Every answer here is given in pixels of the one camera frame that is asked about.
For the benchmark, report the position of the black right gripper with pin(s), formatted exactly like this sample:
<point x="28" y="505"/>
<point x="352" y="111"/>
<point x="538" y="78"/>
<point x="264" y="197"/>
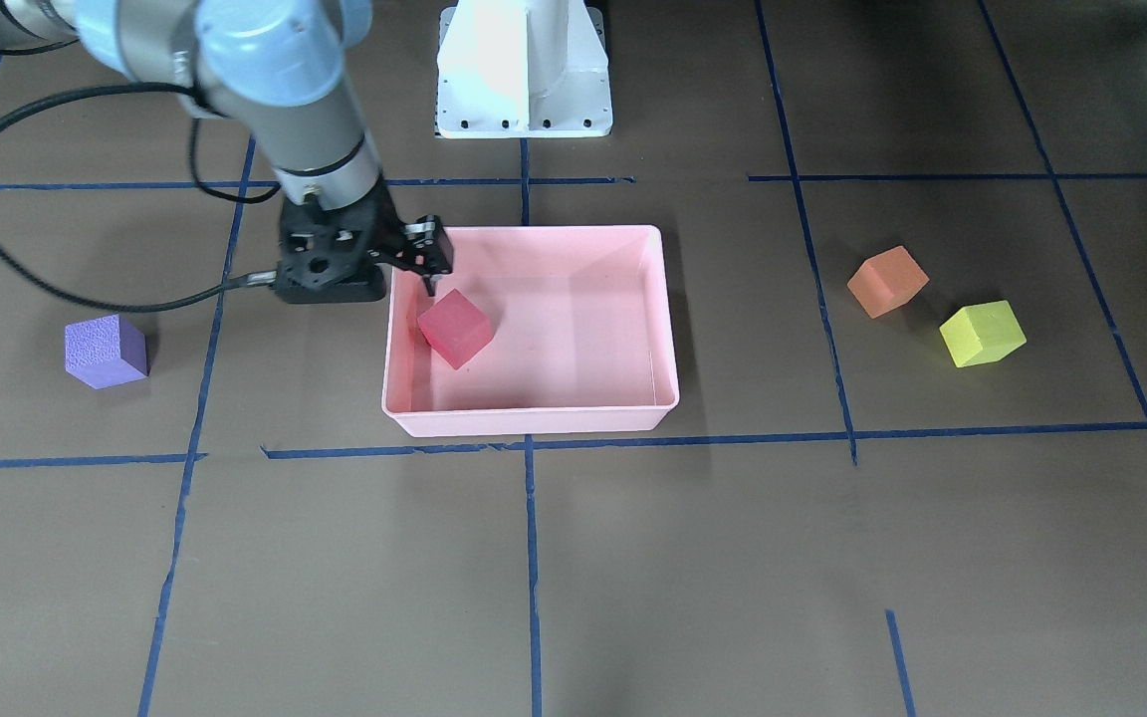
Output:
<point x="383" y="227"/>

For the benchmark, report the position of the red foam block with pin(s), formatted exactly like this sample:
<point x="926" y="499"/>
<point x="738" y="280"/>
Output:
<point x="456" y="329"/>

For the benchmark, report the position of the purple foam block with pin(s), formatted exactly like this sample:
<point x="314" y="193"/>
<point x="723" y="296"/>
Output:
<point x="105" y="352"/>

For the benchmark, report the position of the orange foam block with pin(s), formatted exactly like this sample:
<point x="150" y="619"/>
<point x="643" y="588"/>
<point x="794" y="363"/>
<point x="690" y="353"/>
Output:
<point x="887" y="281"/>

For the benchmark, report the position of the yellow foam block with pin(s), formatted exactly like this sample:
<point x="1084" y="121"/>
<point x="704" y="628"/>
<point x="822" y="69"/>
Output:
<point x="982" y="333"/>

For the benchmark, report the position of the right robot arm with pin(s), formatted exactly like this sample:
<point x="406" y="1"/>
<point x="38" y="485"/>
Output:
<point x="279" y="69"/>

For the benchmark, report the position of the pink plastic bin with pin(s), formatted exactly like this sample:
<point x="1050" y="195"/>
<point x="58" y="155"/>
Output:
<point x="582" y="336"/>

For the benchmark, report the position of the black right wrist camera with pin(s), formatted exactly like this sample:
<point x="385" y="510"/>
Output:
<point x="368" y="284"/>

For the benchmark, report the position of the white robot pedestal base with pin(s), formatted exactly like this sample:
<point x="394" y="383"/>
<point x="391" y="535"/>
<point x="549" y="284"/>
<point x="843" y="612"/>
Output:
<point x="522" y="69"/>

